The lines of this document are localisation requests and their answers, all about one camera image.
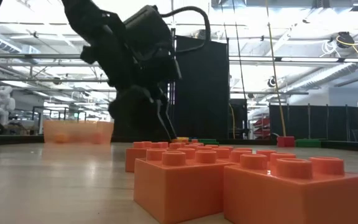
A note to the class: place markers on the red shelf rack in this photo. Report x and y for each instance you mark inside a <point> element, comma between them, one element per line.
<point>261,126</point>

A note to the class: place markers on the white robot figure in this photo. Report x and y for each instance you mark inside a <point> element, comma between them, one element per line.
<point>2,102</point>

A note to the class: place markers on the orange long studded block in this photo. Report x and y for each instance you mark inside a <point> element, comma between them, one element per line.
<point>225,152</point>

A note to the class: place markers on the red rectangular block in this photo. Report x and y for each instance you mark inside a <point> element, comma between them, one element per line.
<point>285,141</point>

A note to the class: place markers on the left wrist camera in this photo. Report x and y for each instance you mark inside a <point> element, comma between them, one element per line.
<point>148,31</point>

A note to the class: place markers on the orange square block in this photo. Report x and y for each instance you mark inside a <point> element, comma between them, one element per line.
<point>291,199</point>
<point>182,186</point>

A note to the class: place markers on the orange plastic bin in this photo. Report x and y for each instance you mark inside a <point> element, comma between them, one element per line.
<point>73,129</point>

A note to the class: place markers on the black divider screen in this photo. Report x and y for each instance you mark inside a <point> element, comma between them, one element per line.
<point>204,93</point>

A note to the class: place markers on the orange rectangular block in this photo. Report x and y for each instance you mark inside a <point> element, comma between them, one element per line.
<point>135,158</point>

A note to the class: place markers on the green rectangular block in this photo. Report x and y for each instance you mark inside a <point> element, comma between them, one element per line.
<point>308,143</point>
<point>208,142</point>

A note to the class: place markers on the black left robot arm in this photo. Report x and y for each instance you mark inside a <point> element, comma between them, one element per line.
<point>85,18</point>

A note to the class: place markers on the yellow rectangular block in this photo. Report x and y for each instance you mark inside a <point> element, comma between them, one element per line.
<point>182,139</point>

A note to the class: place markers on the black partition wall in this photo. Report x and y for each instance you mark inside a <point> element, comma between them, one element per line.
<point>315,123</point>

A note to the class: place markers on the black cabinet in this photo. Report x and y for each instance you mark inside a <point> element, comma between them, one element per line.
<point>238,118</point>

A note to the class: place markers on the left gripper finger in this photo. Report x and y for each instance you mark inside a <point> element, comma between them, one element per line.
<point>129,109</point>
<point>165,115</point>

